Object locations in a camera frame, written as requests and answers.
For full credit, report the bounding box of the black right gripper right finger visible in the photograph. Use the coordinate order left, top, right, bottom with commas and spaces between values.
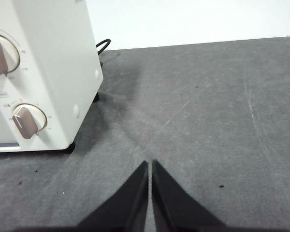
151, 159, 227, 230

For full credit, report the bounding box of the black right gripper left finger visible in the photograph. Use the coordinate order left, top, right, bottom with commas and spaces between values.
76, 160, 149, 230

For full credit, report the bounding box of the beige oven timer knob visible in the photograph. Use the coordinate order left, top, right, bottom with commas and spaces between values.
12, 103, 48, 140

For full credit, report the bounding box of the cream Toshiba toaster oven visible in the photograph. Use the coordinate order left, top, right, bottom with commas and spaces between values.
0, 0, 104, 154

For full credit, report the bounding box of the beige oven temperature knob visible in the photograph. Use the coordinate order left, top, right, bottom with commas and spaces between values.
0, 33, 21, 79

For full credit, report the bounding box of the black oven power cable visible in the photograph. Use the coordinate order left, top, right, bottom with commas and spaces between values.
95, 39, 111, 68

